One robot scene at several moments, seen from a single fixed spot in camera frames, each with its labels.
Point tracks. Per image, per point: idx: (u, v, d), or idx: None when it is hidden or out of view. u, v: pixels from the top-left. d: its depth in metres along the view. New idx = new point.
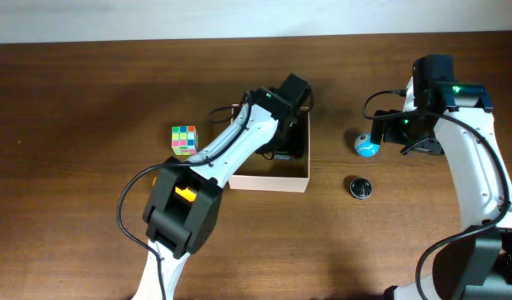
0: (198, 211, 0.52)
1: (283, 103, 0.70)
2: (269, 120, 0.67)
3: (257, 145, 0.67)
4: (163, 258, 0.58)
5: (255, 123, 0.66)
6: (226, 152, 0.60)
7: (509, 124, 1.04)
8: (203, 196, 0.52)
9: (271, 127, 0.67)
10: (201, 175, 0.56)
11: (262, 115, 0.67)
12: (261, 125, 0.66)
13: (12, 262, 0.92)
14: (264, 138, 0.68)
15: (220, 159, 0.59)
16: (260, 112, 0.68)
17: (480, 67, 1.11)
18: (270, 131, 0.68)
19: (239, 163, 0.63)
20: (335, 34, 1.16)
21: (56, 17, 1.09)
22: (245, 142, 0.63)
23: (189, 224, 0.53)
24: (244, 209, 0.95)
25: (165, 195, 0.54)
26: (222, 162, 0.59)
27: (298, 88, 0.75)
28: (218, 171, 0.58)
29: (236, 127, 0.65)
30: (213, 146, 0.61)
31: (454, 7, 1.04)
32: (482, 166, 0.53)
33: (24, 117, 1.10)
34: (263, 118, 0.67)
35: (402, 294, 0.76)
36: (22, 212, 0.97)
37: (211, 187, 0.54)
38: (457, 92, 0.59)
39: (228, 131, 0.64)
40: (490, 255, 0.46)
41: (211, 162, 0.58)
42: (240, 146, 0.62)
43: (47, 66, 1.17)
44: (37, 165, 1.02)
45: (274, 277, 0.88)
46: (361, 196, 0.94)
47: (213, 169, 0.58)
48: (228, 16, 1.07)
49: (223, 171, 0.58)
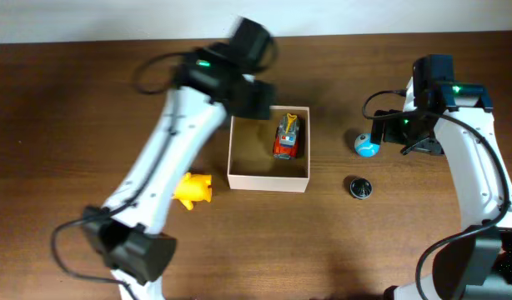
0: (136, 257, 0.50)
1: (221, 69, 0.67)
2: (200, 111, 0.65)
3: (198, 141, 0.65)
4: (131, 282, 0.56)
5: (185, 122, 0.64)
6: (153, 177, 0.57)
7: (509, 124, 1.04)
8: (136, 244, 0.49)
9: (207, 112, 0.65)
10: (128, 223, 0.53)
11: (192, 107, 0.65)
12: (191, 122, 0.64)
13: (11, 262, 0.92)
14: (205, 130, 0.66)
15: (148, 191, 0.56)
16: (190, 102, 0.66)
17: (479, 66, 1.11)
18: (208, 117, 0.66)
19: (178, 177, 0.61)
20: (335, 34, 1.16)
21: (55, 17, 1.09)
22: (173, 154, 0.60)
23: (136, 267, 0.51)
24: (243, 209, 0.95)
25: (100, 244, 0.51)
26: (150, 194, 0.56)
27: (249, 42, 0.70)
28: (147, 208, 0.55)
29: (163, 134, 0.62)
30: (138, 174, 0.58)
31: (453, 7, 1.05)
32: (482, 167, 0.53)
33: (22, 117, 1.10)
34: (194, 110, 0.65)
35: (402, 294, 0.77)
36: (21, 212, 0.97)
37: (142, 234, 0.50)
38: (457, 92, 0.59)
39: (153, 144, 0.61)
40: (489, 256, 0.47)
41: (135, 202, 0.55)
42: (169, 161, 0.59)
43: (46, 65, 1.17)
44: (36, 166, 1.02)
45: (274, 277, 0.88)
46: (361, 195, 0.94)
47: (142, 207, 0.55)
48: (228, 16, 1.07)
49: (153, 204, 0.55)
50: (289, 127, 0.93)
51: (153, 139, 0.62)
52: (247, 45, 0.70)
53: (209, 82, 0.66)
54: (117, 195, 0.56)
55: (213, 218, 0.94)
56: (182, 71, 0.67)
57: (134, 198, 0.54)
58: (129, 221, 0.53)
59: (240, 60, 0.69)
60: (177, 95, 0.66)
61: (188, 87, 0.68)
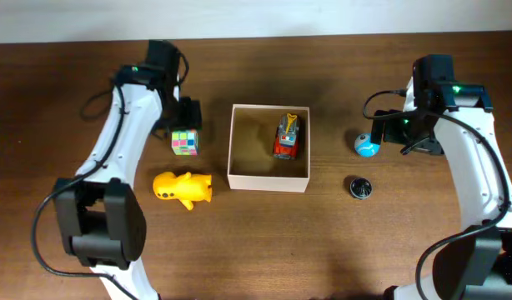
0: (114, 215, 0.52)
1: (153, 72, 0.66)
2: (147, 95, 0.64)
3: (148, 123, 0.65)
4: (115, 274, 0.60)
5: (134, 103, 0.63)
6: (116, 147, 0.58)
7: (510, 124, 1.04)
8: (111, 201, 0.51)
9: (153, 98, 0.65)
10: (100, 181, 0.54)
11: (136, 92, 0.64)
12: (140, 102, 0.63)
13: (10, 262, 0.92)
14: (153, 115, 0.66)
15: (112, 156, 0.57)
16: (135, 91, 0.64)
17: (479, 66, 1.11)
18: (154, 103, 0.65)
19: (137, 150, 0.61)
20: (336, 34, 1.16)
21: (54, 17, 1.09)
22: (132, 127, 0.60)
23: (115, 235, 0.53)
24: (243, 209, 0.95)
25: (73, 217, 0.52)
26: (116, 157, 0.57)
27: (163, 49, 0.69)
28: (117, 168, 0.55)
29: (117, 114, 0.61)
30: (100, 147, 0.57)
31: (452, 7, 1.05)
32: (482, 167, 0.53)
33: (22, 117, 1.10)
34: (140, 95, 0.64)
35: (402, 294, 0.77)
36: (22, 212, 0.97)
37: (117, 187, 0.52)
38: (457, 92, 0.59)
39: (108, 125, 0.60)
40: (489, 255, 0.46)
41: (105, 163, 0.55)
42: (127, 133, 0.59)
43: (45, 65, 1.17)
44: (35, 165, 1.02)
45: (274, 277, 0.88)
46: (361, 195, 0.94)
47: (111, 169, 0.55)
48: (228, 15, 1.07)
49: (122, 165, 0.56)
50: (289, 127, 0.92)
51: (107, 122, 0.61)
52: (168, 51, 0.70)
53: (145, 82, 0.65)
54: (84, 164, 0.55)
55: (213, 218, 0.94)
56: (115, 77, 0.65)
57: (103, 160, 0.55)
58: (102, 178, 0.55)
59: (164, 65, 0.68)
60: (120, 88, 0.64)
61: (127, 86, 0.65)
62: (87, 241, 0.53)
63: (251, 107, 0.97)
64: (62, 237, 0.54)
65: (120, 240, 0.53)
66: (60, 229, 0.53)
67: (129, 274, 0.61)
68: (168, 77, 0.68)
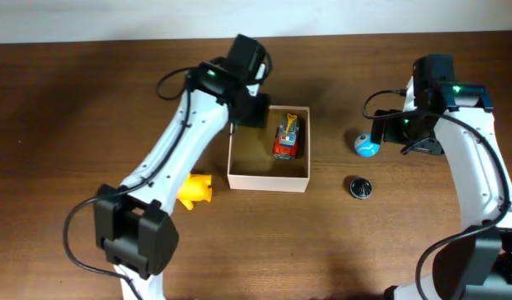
0: (148, 239, 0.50)
1: (229, 77, 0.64)
2: (213, 108, 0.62)
3: (206, 138, 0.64)
4: (133, 278, 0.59)
5: (198, 117, 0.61)
6: (167, 165, 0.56)
7: (509, 124, 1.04)
8: (147, 225, 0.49)
9: (218, 113, 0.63)
10: (142, 198, 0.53)
11: (204, 104, 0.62)
12: (205, 118, 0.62)
13: (10, 262, 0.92)
14: (213, 129, 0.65)
15: (161, 174, 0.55)
16: (203, 101, 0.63)
17: (480, 66, 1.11)
18: (219, 117, 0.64)
19: (188, 168, 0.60)
20: (335, 34, 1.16)
21: (55, 17, 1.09)
22: (188, 144, 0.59)
23: (143, 252, 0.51)
24: (243, 209, 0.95)
25: (109, 227, 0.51)
26: (163, 177, 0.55)
27: (249, 53, 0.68)
28: (160, 189, 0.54)
29: (178, 126, 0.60)
30: (153, 158, 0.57)
31: (453, 7, 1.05)
32: (482, 167, 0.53)
33: (21, 117, 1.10)
34: (207, 108, 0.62)
35: (402, 294, 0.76)
36: (22, 212, 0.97)
37: (156, 212, 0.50)
38: (457, 92, 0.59)
39: (166, 136, 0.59)
40: (489, 256, 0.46)
41: (151, 181, 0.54)
42: (183, 152, 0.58)
43: (45, 65, 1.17)
44: (35, 165, 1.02)
45: (274, 277, 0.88)
46: (362, 195, 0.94)
47: (156, 187, 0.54)
48: (228, 15, 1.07)
49: (168, 187, 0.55)
50: (289, 127, 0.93)
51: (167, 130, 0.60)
52: (249, 56, 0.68)
53: (218, 92, 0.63)
54: (135, 173, 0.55)
55: (213, 218, 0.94)
56: (192, 77, 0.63)
57: (150, 177, 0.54)
58: (145, 197, 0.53)
59: (242, 76, 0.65)
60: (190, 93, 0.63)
61: (199, 89, 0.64)
62: (117, 248, 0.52)
63: None
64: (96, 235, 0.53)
65: (147, 262, 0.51)
66: (96, 228, 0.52)
67: (148, 283, 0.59)
68: (242, 88, 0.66)
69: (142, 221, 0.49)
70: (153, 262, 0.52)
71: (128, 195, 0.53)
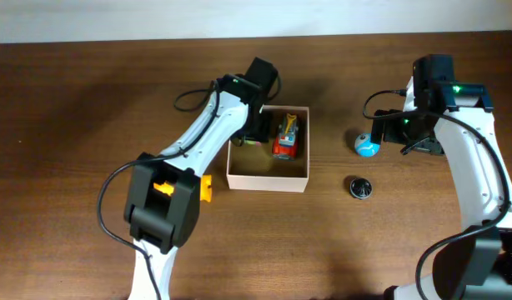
0: (179, 202, 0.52)
1: (251, 85, 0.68)
2: (239, 106, 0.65)
3: (228, 133, 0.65)
4: (152, 255, 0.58)
5: (226, 110, 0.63)
6: (199, 142, 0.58)
7: (509, 124, 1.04)
8: (181, 187, 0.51)
9: (243, 112, 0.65)
10: (177, 167, 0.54)
11: (231, 101, 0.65)
12: (232, 112, 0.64)
13: (10, 262, 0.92)
14: (235, 126, 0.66)
15: (194, 148, 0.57)
16: (230, 97, 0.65)
17: (479, 66, 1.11)
18: (242, 117, 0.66)
19: (214, 152, 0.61)
20: (335, 34, 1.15)
21: (55, 17, 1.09)
22: (217, 131, 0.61)
23: (172, 218, 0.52)
24: (243, 209, 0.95)
25: (143, 192, 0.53)
26: (196, 152, 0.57)
27: (264, 73, 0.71)
28: (193, 161, 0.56)
29: (208, 115, 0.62)
30: (187, 137, 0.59)
31: (454, 7, 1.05)
32: (483, 165, 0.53)
33: (22, 117, 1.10)
34: (234, 104, 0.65)
35: (402, 294, 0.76)
36: (22, 212, 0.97)
37: (189, 177, 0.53)
38: (457, 92, 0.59)
39: (198, 120, 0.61)
40: (489, 255, 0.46)
41: (186, 153, 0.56)
42: (213, 136, 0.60)
43: (45, 65, 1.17)
44: (35, 165, 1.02)
45: (274, 277, 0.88)
46: (362, 196, 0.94)
47: (190, 160, 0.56)
48: (228, 16, 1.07)
49: (200, 161, 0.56)
50: (289, 127, 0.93)
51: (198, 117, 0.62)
52: (268, 74, 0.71)
53: (241, 95, 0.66)
54: (171, 146, 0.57)
55: (213, 218, 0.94)
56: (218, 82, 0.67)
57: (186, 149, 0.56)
58: (180, 165, 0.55)
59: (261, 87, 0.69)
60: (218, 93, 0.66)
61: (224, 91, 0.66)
62: (146, 215, 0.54)
63: None
64: (126, 202, 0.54)
65: (174, 227, 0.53)
66: (128, 195, 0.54)
67: (165, 260, 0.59)
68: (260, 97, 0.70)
69: (176, 185, 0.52)
70: (180, 229, 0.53)
71: (164, 163, 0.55)
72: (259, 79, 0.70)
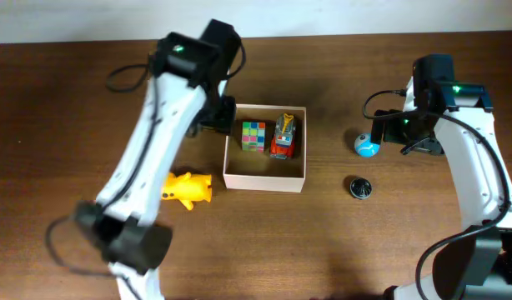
0: (130, 255, 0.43)
1: (206, 48, 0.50)
2: (187, 92, 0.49)
3: (188, 127, 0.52)
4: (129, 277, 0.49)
5: (169, 106, 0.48)
6: (139, 172, 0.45)
7: (509, 124, 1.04)
8: (127, 241, 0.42)
9: (194, 95, 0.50)
10: (120, 216, 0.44)
11: (175, 87, 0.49)
12: (178, 105, 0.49)
13: (9, 262, 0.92)
14: (194, 114, 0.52)
15: (135, 183, 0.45)
16: (173, 83, 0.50)
17: (479, 66, 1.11)
18: (198, 100, 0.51)
19: (168, 172, 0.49)
20: (335, 34, 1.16)
21: (54, 17, 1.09)
22: (161, 143, 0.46)
23: (133, 262, 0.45)
24: (243, 208, 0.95)
25: (92, 241, 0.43)
26: (138, 187, 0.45)
27: (223, 33, 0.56)
28: (135, 203, 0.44)
29: (147, 123, 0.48)
30: (124, 167, 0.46)
31: (454, 7, 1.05)
32: (482, 166, 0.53)
33: (21, 117, 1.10)
34: (179, 91, 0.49)
35: (402, 294, 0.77)
36: (22, 212, 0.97)
37: (135, 227, 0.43)
38: (457, 92, 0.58)
39: (136, 135, 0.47)
40: (489, 255, 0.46)
41: (127, 192, 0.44)
42: (158, 154, 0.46)
43: (44, 64, 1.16)
44: (35, 165, 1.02)
45: (274, 277, 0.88)
46: (361, 195, 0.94)
47: (132, 202, 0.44)
48: (228, 15, 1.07)
49: (143, 199, 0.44)
50: (286, 127, 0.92)
51: (135, 132, 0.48)
52: (226, 36, 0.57)
53: (188, 67, 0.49)
54: (107, 186, 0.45)
55: (213, 217, 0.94)
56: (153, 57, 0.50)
57: (123, 189, 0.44)
58: (122, 212, 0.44)
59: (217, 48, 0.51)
60: (157, 81, 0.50)
61: (167, 73, 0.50)
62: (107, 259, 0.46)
63: (248, 107, 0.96)
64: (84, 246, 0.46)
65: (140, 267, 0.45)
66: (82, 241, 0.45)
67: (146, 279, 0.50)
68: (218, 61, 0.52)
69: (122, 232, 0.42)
70: (146, 267, 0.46)
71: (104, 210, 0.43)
72: (218, 42, 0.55)
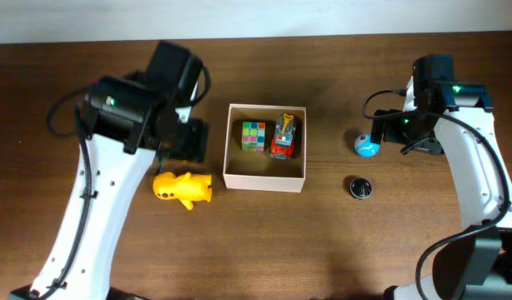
0: None
1: (139, 98, 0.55)
2: (121, 158, 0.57)
3: (128, 189, 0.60)
4: None
5: (102, 177, 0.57)
6: (76, 257, 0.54)
7: (509, 124, 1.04)
8: None
9: (133, 157, 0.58)
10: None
11: (110, 149, 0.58)
12: (112, 176, 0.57)
13: (11, 262, 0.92)
14: (134, 176, 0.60)
15: (73, 269, 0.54)
16: (106, 143, 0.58)
17: (479, 67, 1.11)
18: (134, 164, 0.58)
19: (107, 240, 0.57)
20: (335, 34, 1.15)
21: (53, 18, 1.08)
22: (95, 220, 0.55)
23: None
24: (243, 209, 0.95)
25: None
26: (78, 272, 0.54)
27: (173, 62, 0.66)
28: (77, 287, 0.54)
29: (82, 200, 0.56)
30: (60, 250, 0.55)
31: (453, 7, 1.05)
32: (482, 166, 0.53)
33: (21, 117, 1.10)
34: (114, 157, 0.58)
35: (402, 294, 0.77)
36: (22, 213, 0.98)
37: None
38: (457, 92, 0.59)
39: (72, 212, 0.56)
40: (490, 255, 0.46)
41: (64, 281, 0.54)
42: (91, 232, 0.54)
43: (44, 65, 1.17)
44: (35, 166, 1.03)
45: (274, 277, 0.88)
46: (361, 196, 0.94)
47: (71, 287, 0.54)
48: (228, 16, 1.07)
49: (82, 280, 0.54)
50: (286, 127, 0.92)
51: (70, 210, 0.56)
52: (177, 64, 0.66)
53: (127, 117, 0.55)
54: (45, 272, 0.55)
55: (213, 218, 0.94)
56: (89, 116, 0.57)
57: (60, 280, 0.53)
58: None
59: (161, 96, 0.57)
60: (89, 144, 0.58)
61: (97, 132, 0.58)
62: None
63: (248, 107, 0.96)
64: None
65: None
66: None
67: None
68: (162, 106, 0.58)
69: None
70: None
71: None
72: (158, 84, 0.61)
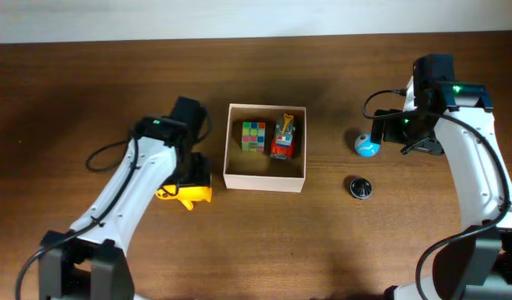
0: (100, 282, 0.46)
1: (173, 125, 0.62)
2: (163, 150, 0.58)
3: (161, 177, 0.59)
4: None
5: (148, 157, 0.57)
6: (117, 206, 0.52)
7: (509, 124, 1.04)
8: (99, 265, 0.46)
9: (168, 156, 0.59)
10: (92, 241, 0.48)
11: (153, 146, 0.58)
12: (155, 157, 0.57)
13: (8, 261, 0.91)
14: (166, 171, 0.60)
15: (112, 214, 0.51)
16: (151, 143, 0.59)
17: (479, 66, 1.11)
18: (169, 160, 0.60)
19: (140, 208, 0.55)
20: (335, 34, 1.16)
21: (54, 17, 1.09)
22: (140, 182, 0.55)
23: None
24: (243, 209, 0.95)
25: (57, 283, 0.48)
26: (115, 217, 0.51)
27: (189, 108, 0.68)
28: (112, 232, 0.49)
29: (128, 168, 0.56)
30: (102, 200, 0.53)
31: (454, 7, 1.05)
32: (482, 166, 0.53)
33: (21, 117, 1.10)
34: (158, 149, 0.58)
35: (403, 294, 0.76)
36: (22, 212, 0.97)
37: (109, 251, 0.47)
38: (457, 92, 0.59)
39: (117, 176, 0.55)
40: (490, 254, 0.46)
41: (102, 222, 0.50)
42: (134, 192, 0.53)
43: (45, 65, 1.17)
44: (34, 165, 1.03)
45: (274, 277, 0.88)
46: (361, 195, 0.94)
47: (107, 229, 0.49)
48: (228, 15, 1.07)
49: (119, 227, 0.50)
50: (286, 127, 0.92)
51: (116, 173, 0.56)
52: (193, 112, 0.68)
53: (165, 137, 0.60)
54: (83, 217, 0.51)
55: (213, 217, 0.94)
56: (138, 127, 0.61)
57: (101, 217, 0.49)
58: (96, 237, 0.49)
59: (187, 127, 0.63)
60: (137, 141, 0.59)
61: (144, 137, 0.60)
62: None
63: (248, 107, 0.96)
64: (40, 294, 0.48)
65: None
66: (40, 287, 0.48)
67: None
68: (188, 134, 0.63)
69: (92, 263, 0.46)
70: None
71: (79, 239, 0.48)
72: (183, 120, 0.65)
